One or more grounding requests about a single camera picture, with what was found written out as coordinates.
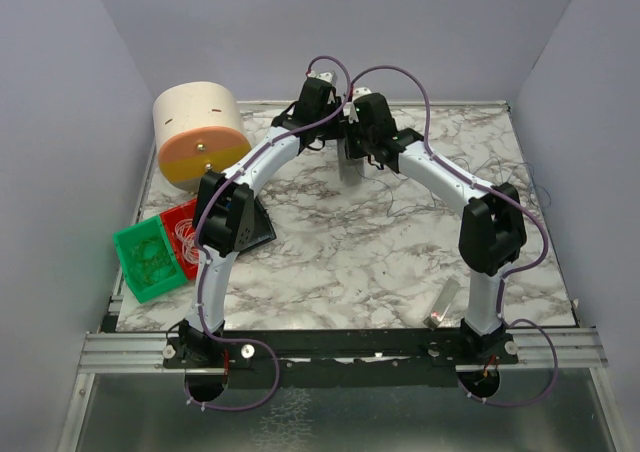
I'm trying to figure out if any red plastic bin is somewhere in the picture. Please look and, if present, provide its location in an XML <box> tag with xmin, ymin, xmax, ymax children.
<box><xmin>159</xmin><ymin>199</ymin><xmax>199</xmax><ymax>281</ymax></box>

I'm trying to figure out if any beige layered cylinder model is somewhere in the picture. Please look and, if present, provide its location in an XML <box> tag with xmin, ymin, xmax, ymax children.
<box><xmin>152</xmin><ymin>81</ymin><xmax>251</xmax><ymax>192</ymax></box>

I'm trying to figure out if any black plastic bin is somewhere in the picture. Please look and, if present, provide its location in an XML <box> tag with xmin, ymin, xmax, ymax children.
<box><xmin>239</xmin><ymin>198</ymin><xmax>277</xmax><ymax>255</ymax></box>

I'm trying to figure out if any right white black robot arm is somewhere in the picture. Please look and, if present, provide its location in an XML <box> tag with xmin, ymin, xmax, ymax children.
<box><xmin>345</xmin><ymin>87</ymin><xmax>527</xmax><ymax>339</ymax></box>

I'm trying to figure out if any grey metal clip tool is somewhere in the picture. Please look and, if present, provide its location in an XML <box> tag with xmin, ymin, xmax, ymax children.
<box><xmin>423</xmin><ymin>278</ymin><xmax>460</xmax><ymax>330</ymax></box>

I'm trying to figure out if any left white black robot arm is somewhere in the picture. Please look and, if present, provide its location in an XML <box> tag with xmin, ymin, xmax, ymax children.
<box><xmin>175</xmin><ymin>71</ymin><xmax>344</xmax><ymax>360</ymax></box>

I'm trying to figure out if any green tangled wire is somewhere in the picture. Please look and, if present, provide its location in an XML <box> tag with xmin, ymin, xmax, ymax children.
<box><xmin>129</xmin><ymin>239</ymin><xmax>171</xmax><ymax>286</ymax></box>

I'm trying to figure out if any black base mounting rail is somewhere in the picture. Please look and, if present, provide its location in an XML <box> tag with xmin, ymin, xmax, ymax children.
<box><xmin>162</xmin><ymin>323</ymin><xmax>518</xmax><ymax>389</ymax></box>

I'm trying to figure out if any thin blue wire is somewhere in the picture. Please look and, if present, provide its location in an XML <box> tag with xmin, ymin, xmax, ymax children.
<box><xmin>359</xmin><ymin>151</ymin><xmax>556</xmax><ymax>221</ymax></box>

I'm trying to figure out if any grey plastic cable spool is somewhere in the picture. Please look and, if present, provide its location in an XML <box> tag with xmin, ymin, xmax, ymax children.
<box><xmin>337</xmin><ymin>139</ymin><xmax>366</xmax><ymax>187</ymax></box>

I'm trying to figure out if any white coiled wire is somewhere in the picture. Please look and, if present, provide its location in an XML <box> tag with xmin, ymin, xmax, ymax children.
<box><xmin>173</xmin><ymin>219</ymin><xmax>201</xmax><ymax>266</ymax></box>

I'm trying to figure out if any green plastic bin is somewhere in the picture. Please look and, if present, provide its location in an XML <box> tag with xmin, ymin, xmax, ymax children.
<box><xmin>113</xmin><ymin>216</ymin><xmax>188</xmax><ymax>303</ymax></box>

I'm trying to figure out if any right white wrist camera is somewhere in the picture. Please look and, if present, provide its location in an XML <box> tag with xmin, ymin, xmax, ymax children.
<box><xmin>345</xmin><ymin>87</ymin><xmax>372</xmax><ymax>123</ymax></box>

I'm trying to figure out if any aluminium extrusion frame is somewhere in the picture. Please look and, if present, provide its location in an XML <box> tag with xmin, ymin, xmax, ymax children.
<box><xmin>78</xmin><ymin>327</ymin><xmax>609</xmax><ymax>374</ymax></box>

